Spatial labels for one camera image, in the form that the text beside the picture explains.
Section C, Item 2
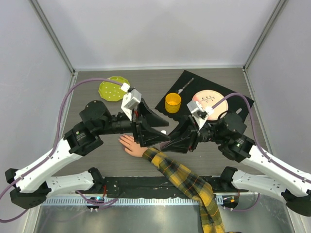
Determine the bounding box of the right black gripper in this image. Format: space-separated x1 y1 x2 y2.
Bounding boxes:
159 115 227 153

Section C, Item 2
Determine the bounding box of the silver dark-handled knife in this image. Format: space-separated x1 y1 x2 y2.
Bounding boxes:
177 78 194 94

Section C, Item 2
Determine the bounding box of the white slotted cable duct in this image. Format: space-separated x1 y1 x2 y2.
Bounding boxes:
42 196 199 206

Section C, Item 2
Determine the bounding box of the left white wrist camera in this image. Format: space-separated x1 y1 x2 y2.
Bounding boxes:
121 83 141 121

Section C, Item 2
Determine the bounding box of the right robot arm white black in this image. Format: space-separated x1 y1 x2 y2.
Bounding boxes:
161 113 311 216

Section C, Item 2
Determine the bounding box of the yellow cup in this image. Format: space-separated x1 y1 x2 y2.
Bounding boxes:
165 93 181 114

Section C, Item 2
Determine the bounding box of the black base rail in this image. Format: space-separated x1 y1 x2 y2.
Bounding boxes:
77 176 250 199

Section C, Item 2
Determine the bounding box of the pink white plate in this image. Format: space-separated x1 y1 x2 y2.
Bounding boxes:
192 90 228 121

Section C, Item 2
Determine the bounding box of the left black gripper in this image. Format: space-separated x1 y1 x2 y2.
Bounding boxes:
96 98 170 146

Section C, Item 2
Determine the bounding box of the purple cable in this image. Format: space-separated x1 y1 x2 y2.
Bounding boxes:
0 77 126 223
212 92 311 182

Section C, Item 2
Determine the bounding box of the mannequin hand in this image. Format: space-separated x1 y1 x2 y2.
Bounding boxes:
119 134 148 158

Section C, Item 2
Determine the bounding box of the yellow plaid sleeve forearm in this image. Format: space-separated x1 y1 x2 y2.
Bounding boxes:
142 148 225 233

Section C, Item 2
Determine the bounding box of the green dotted plate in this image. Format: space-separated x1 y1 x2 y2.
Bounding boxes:
98 76 130 102

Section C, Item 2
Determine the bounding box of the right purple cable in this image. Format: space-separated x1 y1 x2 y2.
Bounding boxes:
212 92 311 182

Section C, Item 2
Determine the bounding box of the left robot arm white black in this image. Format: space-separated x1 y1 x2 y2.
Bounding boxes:
5 100 170 209

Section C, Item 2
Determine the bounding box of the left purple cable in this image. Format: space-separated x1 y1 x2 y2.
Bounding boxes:
0 77 126 223

